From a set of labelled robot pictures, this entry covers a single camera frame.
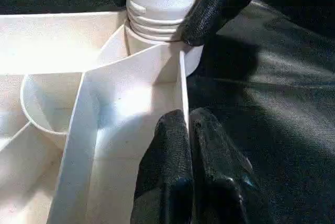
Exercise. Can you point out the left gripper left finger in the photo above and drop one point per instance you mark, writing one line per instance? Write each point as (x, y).
(165, 182)

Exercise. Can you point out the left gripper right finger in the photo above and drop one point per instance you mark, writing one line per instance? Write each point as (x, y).
(225, 182)

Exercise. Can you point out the white plastic table top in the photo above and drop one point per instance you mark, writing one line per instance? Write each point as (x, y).
(52, 46)

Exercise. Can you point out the black plastic mat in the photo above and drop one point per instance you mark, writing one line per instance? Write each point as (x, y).
(272, 103)

